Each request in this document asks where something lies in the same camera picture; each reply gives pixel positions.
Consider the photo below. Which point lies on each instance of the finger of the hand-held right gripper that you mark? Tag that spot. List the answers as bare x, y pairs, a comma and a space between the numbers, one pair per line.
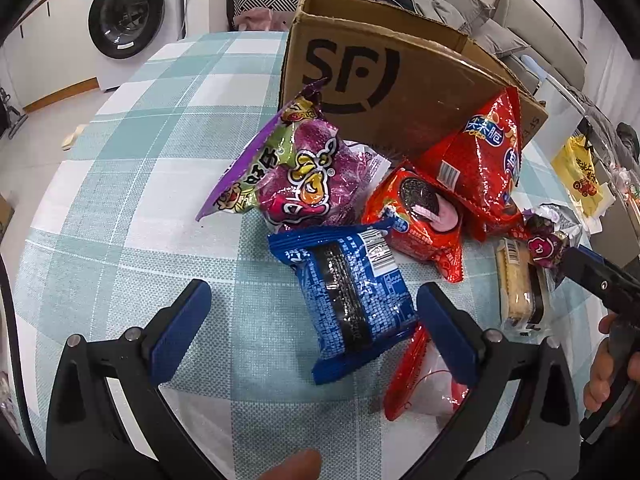
592, 272

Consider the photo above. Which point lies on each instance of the teal checked tablecloth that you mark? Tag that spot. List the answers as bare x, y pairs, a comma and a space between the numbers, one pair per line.
150, 160

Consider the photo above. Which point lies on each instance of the red cookie packet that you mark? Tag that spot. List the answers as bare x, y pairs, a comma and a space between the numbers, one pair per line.
410, 375
415, 230

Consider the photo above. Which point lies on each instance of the white kitchen cabinet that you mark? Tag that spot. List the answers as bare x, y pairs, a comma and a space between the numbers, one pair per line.
45, 45

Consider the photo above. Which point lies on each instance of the small purple candy packet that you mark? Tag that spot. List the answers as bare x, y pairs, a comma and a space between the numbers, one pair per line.
542, 247

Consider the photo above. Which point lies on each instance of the pink cloth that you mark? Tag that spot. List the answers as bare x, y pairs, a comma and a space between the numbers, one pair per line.
260, 20

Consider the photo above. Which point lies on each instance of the person's left hand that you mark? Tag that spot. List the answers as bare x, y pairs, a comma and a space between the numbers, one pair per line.
297, 466

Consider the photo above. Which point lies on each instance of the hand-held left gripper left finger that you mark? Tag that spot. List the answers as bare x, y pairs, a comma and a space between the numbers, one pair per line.
180, 332

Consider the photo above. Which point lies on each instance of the grey jacket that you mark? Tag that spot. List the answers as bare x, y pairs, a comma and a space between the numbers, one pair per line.
427, 2

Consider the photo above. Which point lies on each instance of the small wooden block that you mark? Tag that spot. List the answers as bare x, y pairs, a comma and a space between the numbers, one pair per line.
75, 136

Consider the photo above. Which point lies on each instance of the white washing machine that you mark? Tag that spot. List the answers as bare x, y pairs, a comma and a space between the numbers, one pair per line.
130, 15

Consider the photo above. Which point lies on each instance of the blue cookie packet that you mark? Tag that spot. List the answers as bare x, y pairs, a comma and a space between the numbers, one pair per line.
350, 300

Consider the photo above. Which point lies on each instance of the grey pillow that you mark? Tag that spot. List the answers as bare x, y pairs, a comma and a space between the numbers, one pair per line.
462, 9
505, 42

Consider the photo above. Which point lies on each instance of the large red snack bag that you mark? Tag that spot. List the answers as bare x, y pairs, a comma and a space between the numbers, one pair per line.
475, 175

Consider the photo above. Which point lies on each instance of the grey sofa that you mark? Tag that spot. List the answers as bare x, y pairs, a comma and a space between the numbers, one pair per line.
545, 17

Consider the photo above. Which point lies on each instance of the cardboard piece on floor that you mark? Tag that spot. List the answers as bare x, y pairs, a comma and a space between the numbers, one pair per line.
5, 212

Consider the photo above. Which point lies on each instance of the layered cake packet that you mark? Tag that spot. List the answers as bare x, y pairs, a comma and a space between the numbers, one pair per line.
517, 290

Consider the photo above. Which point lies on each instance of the brown cardboard box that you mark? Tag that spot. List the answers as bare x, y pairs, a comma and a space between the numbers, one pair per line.
425, 75

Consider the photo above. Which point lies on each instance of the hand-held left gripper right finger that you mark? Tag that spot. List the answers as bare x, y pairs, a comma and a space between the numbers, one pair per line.
445, 335

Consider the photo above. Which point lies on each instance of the person's right hand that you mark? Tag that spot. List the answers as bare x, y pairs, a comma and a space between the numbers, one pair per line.
600, 375

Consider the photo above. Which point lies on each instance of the yellow plastic bag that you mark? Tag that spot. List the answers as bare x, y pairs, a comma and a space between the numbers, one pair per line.
580, 175

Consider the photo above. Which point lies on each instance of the purple snack bag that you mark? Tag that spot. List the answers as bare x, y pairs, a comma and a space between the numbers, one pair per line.
300, 180

